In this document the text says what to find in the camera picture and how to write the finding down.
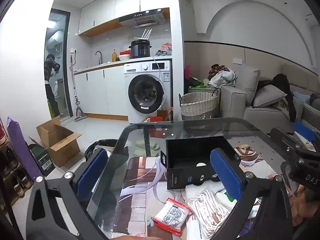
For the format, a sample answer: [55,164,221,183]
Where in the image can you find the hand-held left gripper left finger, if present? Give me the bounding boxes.
[26,147,110,240]

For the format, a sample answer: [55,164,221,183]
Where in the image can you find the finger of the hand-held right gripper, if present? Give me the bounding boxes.
[270,127,305,156]
[293,121,320,153]

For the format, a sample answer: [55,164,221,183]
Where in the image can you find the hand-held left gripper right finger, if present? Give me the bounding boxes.
[209,147,293,240]

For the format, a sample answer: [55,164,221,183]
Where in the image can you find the green and white packet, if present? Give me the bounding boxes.
[216,189,237,205]

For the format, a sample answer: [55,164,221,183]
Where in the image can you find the white grey soft packet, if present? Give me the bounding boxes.
[185,179,225,202]

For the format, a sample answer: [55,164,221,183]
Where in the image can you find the white cable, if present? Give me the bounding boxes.
[187,190,238,240]

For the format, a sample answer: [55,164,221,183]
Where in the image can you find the black cardboard box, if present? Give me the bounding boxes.
[166,135,241,190]

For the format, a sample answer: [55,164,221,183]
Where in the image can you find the white packet with red edges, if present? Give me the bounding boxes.
[151,197,193,236]

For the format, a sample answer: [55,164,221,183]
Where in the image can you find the person's right hand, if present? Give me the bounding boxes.
[287,187,320,227]

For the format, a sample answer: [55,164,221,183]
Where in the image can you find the grey diamond pattern rug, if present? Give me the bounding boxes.
[225,129,294,177]

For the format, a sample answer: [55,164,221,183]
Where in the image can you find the black trash bin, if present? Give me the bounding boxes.
[84,139,129,164]

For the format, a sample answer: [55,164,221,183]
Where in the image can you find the brown cardboard box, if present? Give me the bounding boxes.
[29,116,82,167]

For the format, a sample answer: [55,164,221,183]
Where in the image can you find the flat grey pillow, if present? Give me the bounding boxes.
[252,84,288,108]

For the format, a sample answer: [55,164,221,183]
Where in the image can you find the black garment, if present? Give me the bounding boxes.
[257,74,298,121]

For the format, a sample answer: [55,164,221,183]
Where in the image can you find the dark green box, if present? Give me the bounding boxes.
[29,144,56,177]

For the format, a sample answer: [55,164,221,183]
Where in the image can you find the printed desk mat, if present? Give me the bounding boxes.
[117,155,250,240]

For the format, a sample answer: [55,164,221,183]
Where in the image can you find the grey sofa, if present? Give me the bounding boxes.
[220,62,320,134]

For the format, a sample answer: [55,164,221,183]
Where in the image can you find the tall grey pillow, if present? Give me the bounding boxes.
[240,64,261,106]

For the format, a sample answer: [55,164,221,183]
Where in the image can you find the wicker laundry basket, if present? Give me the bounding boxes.
[179,89,220,121]

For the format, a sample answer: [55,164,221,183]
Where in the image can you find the purple rolled mat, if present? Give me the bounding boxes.
[6,116,42,180]

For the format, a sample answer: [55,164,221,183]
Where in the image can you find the flat mop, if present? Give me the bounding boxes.
[70,55,88,122]

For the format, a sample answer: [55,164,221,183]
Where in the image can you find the shoe rack with shoes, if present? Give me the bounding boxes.
[0,117,34,213]

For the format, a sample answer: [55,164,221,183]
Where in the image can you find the red paper bag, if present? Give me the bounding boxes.
[149,116,171,138]

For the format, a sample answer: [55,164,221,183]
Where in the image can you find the white base cabinets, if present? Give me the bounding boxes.
[74,67,129,121]

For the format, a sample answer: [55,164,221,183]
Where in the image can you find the brown paper bag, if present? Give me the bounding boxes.
[157,110,173,122]

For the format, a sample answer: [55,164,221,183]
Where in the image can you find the white side table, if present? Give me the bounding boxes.
[188,86,221,96]

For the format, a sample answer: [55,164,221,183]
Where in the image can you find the pile of clothes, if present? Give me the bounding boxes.
[209,64,238,89]

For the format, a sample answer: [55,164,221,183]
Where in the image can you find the green plastic bag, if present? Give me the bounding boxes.
[194,79,211,89]

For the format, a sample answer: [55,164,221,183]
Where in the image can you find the white washing machine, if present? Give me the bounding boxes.
[124,60,173,124]

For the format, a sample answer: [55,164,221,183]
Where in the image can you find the black pressure cooker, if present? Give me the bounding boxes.
[129,40,152,58]

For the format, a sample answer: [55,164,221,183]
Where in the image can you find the white water heater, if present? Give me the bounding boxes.
[47,30,64,55]

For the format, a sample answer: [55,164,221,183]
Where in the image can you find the red plastic bag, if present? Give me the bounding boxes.
[160,43,173,56]

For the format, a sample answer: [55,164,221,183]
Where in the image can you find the white router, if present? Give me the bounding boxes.
[134,29,152,42]

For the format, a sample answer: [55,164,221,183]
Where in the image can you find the range hood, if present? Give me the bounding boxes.
[119,9,165,28]

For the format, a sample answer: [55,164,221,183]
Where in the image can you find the white wall cabinets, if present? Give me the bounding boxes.
[78,0,176,37]

